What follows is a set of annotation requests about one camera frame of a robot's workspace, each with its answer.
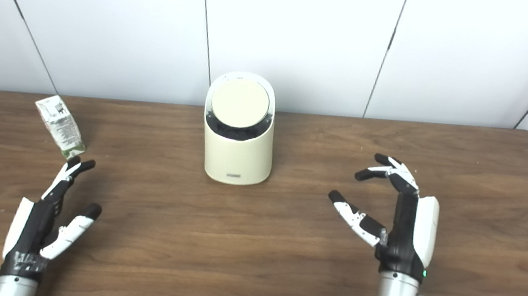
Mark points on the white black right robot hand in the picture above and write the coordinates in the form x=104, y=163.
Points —
x=403, y=245

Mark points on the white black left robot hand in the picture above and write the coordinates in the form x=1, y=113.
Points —
x=29, y=230

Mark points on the white green milk carton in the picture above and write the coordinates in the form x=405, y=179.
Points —
x=62, y=128

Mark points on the cream round bin lid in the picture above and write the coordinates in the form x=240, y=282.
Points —
x=240, y=102

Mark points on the cream-colored round bin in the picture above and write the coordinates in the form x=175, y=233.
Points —
x=237, y=157

